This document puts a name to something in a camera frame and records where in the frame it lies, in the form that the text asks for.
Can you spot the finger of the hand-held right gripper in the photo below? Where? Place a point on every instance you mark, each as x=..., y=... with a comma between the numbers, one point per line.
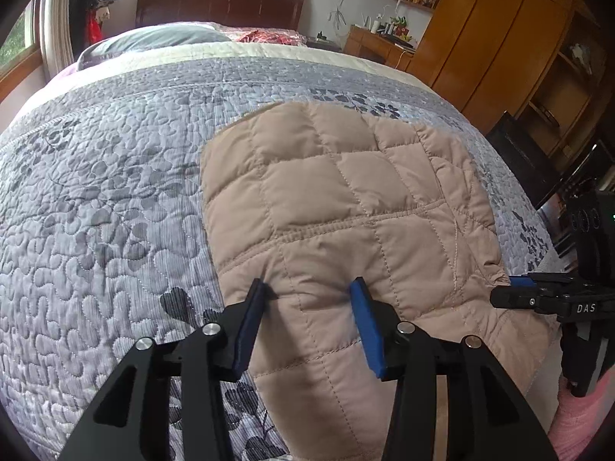
x=520, y=281
x=519, y=299

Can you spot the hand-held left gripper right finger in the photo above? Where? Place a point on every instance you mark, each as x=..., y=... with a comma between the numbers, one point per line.
x=365, y=326

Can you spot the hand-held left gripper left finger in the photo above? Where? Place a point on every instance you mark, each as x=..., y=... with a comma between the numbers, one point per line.
x=250, y=317

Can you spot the beige quilted jacket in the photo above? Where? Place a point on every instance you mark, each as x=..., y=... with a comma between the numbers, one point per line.
x=360, y=201

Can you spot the black slatted furniture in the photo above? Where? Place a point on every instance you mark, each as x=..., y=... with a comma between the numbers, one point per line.
x=576, y=177

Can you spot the black chair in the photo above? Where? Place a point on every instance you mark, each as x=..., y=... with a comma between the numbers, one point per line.
x=521, y=158

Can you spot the grey leaf-print quilted bedspread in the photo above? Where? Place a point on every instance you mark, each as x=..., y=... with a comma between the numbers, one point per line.
x=96, y=177

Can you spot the white shelf ornament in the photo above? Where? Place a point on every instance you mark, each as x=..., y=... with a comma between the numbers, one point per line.
x=579, y=52

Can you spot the large wooden wardrobe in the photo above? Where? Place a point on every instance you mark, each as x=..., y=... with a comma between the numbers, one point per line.
x=480, y=33

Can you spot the wooden desk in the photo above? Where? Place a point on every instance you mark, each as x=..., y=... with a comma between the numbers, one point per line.
x=370, y=50

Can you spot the red patterned cloth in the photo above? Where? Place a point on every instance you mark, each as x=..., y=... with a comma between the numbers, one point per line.
x=259, y=36

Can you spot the red patterned pillow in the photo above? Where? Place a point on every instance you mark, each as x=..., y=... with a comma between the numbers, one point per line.
x=301, y=40

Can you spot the dark nightstand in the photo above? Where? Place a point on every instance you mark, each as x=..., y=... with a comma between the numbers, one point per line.
x=326, y=44

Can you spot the grey pillow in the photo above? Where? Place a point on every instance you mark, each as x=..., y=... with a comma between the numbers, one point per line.
x=153, y=38

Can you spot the dark wooden headboard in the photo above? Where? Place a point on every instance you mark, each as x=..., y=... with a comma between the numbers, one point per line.
x=216, y=7

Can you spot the red hanging garment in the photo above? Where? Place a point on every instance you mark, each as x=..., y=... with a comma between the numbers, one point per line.
x=93, y=26

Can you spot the black hanging coat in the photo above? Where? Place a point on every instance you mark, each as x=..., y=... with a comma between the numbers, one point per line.
x=79, y=9

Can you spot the pale pleated curtain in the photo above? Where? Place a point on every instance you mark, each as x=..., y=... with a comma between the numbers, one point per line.
x=53, y=19

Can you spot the large wooden framed window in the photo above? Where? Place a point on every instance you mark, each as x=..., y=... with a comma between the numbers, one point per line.
x=19, y=43

